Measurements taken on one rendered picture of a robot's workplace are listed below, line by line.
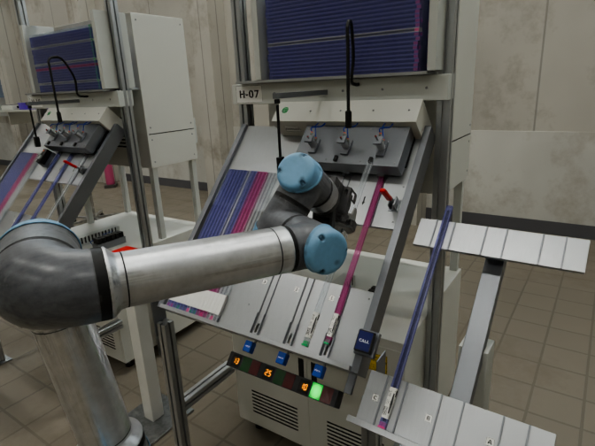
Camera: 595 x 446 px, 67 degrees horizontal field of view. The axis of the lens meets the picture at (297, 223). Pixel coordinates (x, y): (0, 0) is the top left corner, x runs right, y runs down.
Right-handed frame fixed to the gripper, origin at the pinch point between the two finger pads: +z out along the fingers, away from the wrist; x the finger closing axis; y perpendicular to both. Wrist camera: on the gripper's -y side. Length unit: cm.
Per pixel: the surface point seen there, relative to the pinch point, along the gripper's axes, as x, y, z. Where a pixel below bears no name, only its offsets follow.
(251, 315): 24.5, -26.5, 11.3
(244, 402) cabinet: 47, -63, 71
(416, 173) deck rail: -10.8, 22.5, 13.6
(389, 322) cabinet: -6.6, -17.2, 45.6
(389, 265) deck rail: -10.5, -4.4, 9.1
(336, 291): 1.8, -14.1, 10.3
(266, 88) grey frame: 47, 48, 18
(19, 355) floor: 195, -87, 82
